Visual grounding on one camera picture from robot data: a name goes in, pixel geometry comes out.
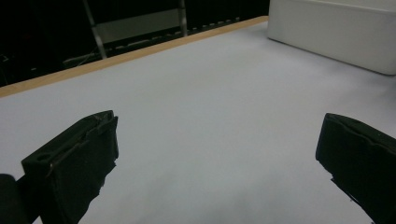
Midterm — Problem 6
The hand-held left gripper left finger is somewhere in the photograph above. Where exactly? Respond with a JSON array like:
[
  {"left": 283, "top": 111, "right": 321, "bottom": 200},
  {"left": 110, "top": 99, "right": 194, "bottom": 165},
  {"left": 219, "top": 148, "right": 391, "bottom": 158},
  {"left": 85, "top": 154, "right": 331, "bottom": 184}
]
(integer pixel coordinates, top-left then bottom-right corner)
[{"left": 21, "top": 110, "right": 120, "bottom": 224}]

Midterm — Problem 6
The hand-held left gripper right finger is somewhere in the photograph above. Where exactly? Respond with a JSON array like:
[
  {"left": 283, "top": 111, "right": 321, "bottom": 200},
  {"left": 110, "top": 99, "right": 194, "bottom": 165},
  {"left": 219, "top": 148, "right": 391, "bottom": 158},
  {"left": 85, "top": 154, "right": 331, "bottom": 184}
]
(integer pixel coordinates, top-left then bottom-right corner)
[{"left": 315, "top": 112, "right": 396, "bottom": 224}]

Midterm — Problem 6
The long white plastic tray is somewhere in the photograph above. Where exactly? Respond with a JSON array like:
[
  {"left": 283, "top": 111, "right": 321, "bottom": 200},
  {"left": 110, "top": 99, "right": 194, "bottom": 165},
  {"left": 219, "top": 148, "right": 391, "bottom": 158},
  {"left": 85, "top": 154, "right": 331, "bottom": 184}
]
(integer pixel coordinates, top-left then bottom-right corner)
[{"left": 266, "top": 0, "right": 396, "bottom": 77}]

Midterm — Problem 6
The white table mat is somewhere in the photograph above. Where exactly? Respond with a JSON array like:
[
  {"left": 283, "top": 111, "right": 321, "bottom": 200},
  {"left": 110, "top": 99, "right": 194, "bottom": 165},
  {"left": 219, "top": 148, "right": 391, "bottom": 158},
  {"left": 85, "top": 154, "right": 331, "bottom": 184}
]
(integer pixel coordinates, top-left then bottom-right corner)
[{"left": 0, "top": 21, "right": 396, "bottom": 224}]

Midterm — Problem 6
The white metal stand frame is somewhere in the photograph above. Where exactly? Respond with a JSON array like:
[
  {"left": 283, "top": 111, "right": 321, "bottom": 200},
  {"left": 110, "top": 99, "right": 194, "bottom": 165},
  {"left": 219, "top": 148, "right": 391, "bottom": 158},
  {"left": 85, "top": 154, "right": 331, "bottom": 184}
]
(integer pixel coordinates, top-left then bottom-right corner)
[{"left": 82, "top": 0, "right": 188, "bottom": 60}]

